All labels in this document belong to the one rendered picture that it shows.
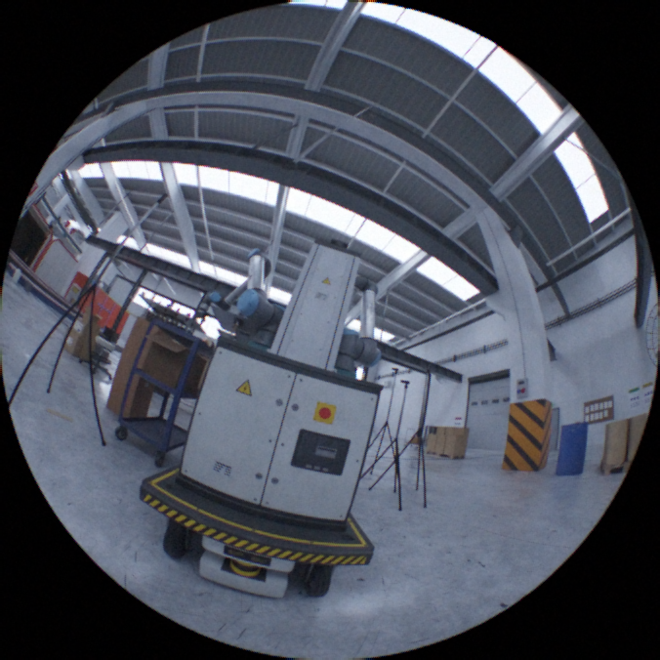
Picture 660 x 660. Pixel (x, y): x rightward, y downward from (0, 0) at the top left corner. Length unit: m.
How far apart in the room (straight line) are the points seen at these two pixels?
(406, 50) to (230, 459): 10.15
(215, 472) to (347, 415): 0.44
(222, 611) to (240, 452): 0.56
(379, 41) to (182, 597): 10.61
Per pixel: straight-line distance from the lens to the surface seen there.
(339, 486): 0.69
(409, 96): 9.40
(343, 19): 9.03
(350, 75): 9.52
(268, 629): 0.81
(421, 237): 5.16
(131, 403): 2.12
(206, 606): 0.82
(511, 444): 5.33
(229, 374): 0.66
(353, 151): 9.88
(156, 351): 1.55
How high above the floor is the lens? 0.70
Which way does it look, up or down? 23 degrees up
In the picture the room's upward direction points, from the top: 15 degrees clockwise
